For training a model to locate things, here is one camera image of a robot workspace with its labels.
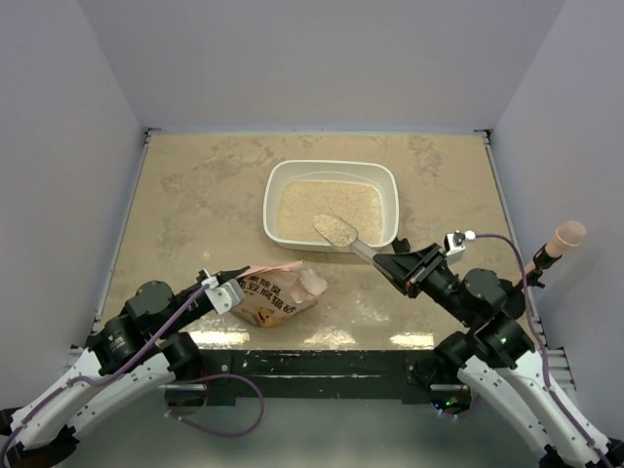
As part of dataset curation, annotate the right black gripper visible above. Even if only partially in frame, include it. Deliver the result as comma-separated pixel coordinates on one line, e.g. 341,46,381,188
372,242,474,325

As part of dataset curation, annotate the orange cat litter bag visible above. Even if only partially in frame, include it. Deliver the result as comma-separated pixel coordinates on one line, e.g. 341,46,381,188
231,260,328,328

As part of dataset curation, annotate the clear plastic litter scoop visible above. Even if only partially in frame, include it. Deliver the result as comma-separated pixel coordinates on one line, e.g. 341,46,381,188
312,214,377,264

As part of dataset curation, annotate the white litter box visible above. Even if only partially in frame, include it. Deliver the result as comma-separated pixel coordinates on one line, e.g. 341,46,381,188
263,160,399,252

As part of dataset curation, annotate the beige litter scoop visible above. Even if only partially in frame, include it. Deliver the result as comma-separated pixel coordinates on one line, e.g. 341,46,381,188
525,220,587,288

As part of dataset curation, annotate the black bag clip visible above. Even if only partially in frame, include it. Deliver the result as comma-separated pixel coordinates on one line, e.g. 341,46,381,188
391,237,411,254

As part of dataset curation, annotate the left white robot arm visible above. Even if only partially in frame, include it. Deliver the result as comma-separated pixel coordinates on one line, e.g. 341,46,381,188
1,269,245,467

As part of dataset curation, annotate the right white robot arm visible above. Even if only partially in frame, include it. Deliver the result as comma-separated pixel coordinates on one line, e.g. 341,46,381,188
371,244,623,467

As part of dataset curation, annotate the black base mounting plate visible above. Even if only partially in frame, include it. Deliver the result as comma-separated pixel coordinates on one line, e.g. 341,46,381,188
160,348,488,407

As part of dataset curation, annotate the black scoop stand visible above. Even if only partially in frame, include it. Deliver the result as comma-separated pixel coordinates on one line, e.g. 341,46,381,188
502,287,527,320

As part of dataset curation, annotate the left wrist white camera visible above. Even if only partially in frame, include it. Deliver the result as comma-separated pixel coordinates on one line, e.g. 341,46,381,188
202,278,245,315

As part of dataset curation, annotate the wrist white camera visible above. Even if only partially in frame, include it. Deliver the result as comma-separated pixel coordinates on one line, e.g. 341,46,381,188
202,278,245,315
444,230,476,265

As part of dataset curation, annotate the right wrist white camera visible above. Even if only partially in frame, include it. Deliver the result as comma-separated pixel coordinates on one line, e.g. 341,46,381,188
444,230,476,265

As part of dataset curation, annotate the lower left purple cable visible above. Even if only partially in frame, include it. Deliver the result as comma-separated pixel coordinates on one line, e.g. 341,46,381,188
164,373,265,438

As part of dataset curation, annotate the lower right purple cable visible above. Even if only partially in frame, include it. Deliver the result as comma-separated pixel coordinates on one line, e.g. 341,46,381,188
438,394,484,420

